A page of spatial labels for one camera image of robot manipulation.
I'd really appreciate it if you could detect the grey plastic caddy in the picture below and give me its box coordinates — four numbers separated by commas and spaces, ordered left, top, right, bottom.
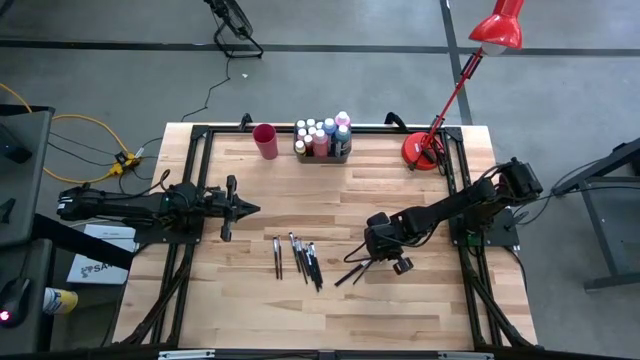
292, 119, 353, 166

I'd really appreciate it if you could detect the black computer mouse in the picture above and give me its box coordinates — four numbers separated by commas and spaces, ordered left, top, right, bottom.
0, 277, 31, 329

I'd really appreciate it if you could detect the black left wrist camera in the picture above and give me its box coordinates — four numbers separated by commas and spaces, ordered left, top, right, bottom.
205, 192, 225, 221

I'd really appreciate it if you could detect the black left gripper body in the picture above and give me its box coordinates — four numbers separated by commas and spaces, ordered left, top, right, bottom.
206, 174, 239, 243

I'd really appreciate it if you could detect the yellow extension cable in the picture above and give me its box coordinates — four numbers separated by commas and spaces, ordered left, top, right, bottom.
0, 82, 139, 185

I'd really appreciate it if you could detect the grey side table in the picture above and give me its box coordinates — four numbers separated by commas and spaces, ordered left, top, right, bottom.
0, 103, 55, 249

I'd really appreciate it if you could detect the yellow black power plug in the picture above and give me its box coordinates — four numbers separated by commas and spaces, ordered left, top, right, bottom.
110, 151, 141, 177

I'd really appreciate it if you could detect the black diagonal beam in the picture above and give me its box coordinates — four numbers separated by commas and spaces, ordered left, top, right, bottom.
32, 213, 136, 271

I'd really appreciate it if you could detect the black metal desk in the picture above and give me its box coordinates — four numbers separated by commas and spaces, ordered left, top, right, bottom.
551, 137, 640, 292

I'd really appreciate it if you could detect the black aluminium rig frame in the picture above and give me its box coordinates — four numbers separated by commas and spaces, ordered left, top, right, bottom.
112, 122, 539, 351

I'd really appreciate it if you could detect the large coral red paint bottle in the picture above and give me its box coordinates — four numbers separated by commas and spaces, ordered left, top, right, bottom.
312, 128, 330, 159

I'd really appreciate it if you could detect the large black paint bottle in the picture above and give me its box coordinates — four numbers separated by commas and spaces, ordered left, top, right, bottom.
331, 124, 353, 158

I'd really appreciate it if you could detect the red plastic cup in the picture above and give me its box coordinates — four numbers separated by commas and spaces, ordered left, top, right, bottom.
251, 123, 280, 161

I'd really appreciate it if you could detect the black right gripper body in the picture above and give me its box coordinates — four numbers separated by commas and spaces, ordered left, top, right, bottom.
363, 211, 404, 262

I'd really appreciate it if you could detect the silver aluminium rail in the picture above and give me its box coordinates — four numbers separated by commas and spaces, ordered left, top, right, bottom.
158, 349, 217, 360
438, 351, 495, 360

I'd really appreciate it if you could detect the red desk lamp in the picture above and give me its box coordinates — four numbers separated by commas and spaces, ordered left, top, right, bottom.
400, 0, 526, 172

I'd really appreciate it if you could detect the yellow white can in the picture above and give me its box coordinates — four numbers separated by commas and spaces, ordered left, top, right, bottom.
42, 287, 80, 316

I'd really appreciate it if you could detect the black floor cable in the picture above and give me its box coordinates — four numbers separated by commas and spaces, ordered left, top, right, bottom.
179, 52, 234, 124

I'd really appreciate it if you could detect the white printed paper sheet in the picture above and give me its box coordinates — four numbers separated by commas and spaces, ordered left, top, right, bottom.
66, 224, 139, 286

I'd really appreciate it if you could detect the dark grey desk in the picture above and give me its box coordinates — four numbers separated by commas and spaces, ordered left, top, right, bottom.
0, 238, 54, 355

